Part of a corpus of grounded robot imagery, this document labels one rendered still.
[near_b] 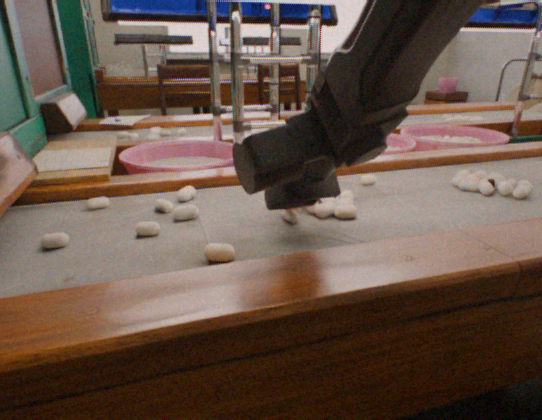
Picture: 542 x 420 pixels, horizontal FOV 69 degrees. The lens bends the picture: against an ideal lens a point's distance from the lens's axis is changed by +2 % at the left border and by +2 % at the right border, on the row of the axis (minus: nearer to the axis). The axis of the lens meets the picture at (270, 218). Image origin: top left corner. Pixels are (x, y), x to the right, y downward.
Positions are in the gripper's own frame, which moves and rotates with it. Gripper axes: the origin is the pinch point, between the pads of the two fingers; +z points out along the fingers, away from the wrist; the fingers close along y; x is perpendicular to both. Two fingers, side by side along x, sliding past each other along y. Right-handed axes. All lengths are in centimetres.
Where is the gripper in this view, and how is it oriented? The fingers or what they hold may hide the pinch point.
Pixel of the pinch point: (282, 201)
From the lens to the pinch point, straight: 59.8
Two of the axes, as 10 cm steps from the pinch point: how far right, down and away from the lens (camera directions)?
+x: 2.1, 9.4, -2.8
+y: -9.5, 1.3, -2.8
